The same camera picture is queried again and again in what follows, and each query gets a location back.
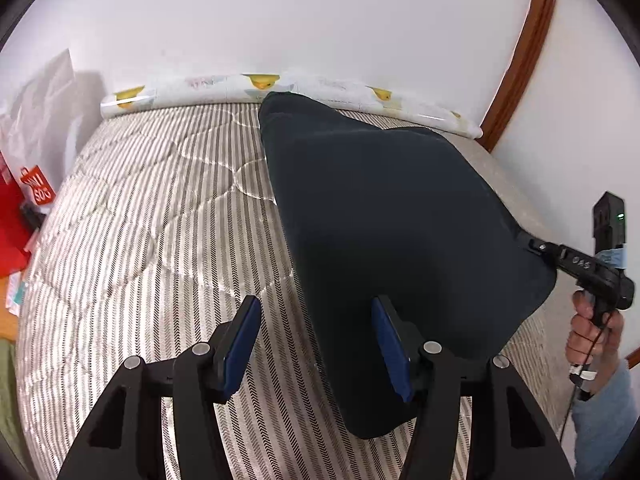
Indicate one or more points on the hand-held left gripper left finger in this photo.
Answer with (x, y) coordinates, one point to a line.
(239, 355)

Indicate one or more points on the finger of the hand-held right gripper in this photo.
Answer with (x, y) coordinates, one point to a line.
(542, 250)

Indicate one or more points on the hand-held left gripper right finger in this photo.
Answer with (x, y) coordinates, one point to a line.
(392, 355)

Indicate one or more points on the black sweater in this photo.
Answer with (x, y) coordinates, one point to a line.
(390, 230)

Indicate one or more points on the person's right forearm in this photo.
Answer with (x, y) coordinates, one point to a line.
(602, 420)

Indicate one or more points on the person's right hand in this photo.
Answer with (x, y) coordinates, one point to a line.
(582, 330)

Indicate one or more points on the striped quilted mattress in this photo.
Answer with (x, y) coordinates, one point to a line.
(165, 240)

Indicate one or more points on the small printed packet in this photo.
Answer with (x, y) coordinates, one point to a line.
(17, 295)

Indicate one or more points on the green cloth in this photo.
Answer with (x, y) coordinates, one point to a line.
(7, 400)

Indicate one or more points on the small black object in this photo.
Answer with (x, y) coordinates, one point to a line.
(32, 215)

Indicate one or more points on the red shopping bag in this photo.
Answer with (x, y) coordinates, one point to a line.
(15, 230)

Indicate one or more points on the white pillow yellow duck print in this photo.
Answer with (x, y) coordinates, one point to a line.
(210, 91)

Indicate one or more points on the white plastic bag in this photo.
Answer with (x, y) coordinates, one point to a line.
(35, 110)

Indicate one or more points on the brown wooden door frame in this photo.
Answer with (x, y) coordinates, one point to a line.
(530, 50)

